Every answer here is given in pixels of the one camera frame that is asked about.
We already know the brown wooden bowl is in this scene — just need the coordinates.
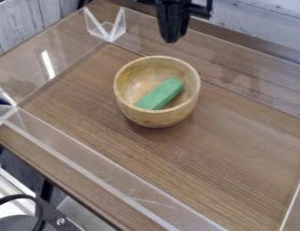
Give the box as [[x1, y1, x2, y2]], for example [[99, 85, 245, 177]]
[[113, 55, 201, 128]]

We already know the black metal table leg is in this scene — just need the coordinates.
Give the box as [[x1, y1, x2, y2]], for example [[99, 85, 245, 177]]
[[41, 180, 54, 202]]

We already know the clear acrylic tray wall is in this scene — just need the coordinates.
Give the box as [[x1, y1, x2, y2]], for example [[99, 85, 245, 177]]
[[0, 1, 300, 231]]

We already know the blue object at edge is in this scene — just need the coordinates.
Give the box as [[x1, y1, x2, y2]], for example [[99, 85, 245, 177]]
[[0, 98, 10, 105]]

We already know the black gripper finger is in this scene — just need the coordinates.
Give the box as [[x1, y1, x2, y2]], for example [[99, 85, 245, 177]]
[[156, 0, 173, 43], [174, 0, 192, 42]]

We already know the grey metal bracket with screw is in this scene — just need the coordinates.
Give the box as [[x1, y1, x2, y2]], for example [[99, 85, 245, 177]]
[[37, 198, 83, 231]]

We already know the clear acrylic corner bracket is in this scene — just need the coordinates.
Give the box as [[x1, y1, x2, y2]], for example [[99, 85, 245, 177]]
[[82, 7, 126, 42]]

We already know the black cable loop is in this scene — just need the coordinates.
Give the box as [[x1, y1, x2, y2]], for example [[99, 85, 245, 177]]
[[0, 194, 46, 231]]

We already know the green rectangular block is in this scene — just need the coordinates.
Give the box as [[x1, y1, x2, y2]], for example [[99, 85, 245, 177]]
[[134, 78, 185, 110]]

